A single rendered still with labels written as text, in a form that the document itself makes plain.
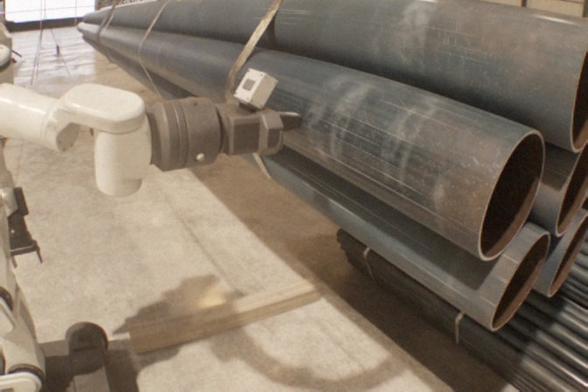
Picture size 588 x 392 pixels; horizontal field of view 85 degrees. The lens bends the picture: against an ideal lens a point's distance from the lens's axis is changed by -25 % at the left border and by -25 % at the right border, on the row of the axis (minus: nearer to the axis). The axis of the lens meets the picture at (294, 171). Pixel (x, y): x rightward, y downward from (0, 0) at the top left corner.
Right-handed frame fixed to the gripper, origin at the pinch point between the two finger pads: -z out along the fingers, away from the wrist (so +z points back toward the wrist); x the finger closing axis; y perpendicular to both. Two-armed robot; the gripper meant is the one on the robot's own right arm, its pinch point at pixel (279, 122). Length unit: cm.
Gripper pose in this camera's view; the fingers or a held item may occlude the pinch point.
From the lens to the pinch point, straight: 58.7
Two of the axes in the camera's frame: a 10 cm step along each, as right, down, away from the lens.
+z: -8.3, 1.4, -5.4
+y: -0.8, 9.3, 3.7
